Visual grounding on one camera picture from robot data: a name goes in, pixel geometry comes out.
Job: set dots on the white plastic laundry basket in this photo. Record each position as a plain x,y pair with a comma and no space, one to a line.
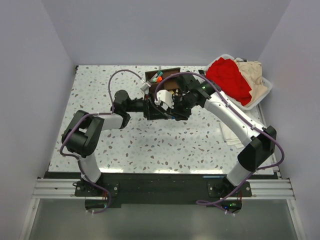
265,82

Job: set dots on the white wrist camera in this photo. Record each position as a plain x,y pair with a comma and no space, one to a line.
144,88
164,97

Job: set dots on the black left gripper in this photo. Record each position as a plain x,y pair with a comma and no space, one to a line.
151,110

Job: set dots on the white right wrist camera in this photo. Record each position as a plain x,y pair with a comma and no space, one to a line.
164,97

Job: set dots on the white green-capped pen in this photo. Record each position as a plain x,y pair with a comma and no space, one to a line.
154,77

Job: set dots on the red cloth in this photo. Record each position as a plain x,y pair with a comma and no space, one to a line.
225,73

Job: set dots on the white folded towel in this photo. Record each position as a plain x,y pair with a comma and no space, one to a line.
230,137

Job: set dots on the blue pen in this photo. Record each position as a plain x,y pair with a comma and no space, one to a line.
213,176

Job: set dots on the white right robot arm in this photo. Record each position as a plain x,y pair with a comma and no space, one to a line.
259,141

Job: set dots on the brown wooden desk organizer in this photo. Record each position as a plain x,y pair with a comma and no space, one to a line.
169,85

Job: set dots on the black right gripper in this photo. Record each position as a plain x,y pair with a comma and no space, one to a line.
177,114

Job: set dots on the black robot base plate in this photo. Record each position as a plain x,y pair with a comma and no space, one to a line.
113,190

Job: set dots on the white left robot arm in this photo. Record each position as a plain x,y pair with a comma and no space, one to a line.
81,137

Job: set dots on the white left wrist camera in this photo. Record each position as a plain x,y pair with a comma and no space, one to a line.
144,88

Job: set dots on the orange highlighter marker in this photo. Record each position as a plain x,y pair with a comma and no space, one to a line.
159,79

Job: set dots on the beige cloth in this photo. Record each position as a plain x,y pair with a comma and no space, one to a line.
251,71

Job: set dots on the aluminium rail frame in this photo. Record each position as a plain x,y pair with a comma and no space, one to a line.
269,214

